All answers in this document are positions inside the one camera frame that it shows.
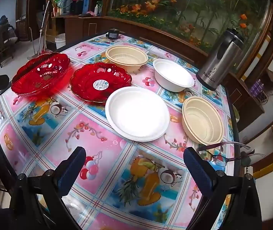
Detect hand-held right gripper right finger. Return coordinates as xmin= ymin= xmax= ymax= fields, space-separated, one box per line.
xmin=183 ymin=147 xmax=262 ymax=230

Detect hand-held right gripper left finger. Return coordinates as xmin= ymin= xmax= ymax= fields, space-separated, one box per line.
xmin=8 ymin=147 xmax=86 ymax=230

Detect red ribbed plastic bowl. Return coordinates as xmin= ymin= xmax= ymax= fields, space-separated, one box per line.
xmin=11 ymin=52 xmax=71 ymax=99

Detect beige plastic bowl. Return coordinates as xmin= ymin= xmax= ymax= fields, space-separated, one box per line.
xmin=105 ymin=45 xmax=149 ymax=73
xmin=182 ymin=96 xmax=224 ymax=146

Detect white disposable plate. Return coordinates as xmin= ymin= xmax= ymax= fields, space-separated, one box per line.
xmin=105 ymin=86 xmax=170 ymax=142

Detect red scalloped plate with sticker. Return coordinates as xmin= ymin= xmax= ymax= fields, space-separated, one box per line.
xmin=69 ymin=62 xmax=132 ymax=103

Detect white disposable bowl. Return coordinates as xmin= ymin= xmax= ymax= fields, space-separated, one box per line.
xmin=153 ymin=59 xmax=195 ymax=93

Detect purple-framed eyeglasses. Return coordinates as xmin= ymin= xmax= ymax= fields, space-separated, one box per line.
xmin=197 ymin=141 xmax=266 ymax=167

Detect printed plastic tablecloth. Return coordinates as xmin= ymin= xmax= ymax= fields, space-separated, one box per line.
xmin=0 ymin=32 xmax=241 ymax=230

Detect wooden chair with clothes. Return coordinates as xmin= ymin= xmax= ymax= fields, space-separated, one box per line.
xmin=0 ymin=16 xmax=16 ymax=69

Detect chrome metal stand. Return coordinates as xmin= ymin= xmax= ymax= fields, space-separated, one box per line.
xmin=27 ymin=1 xmax=51 ymax=60

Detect white plastic bucket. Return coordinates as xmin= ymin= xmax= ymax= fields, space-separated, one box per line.
xmin=55 ymin=34 xmax=66 ymax=50

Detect purple basket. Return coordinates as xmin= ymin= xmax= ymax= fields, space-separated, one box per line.
xmin=249 ymin=80 xmax=265 ymax=99

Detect wooden cabinet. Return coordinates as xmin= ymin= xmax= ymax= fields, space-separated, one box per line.
xmin=51 ymin=12 xmax=109 ymax=49

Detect teal plastic jug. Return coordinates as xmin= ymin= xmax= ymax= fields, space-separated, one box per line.
xmin=60 ymin=0 xmax=72 ymax=14

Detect stainless steel thermos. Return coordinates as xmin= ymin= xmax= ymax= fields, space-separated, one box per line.
xmin=196 ymin=28 xmax=244 ymax=91

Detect small black device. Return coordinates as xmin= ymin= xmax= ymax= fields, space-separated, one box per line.
xmin=106 ymin=28 xmax=120 ymax=40

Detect framed flower mural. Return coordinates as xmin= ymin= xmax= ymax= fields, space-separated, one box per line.
xmin=104 ymin=0 xmax=273 ymax=77

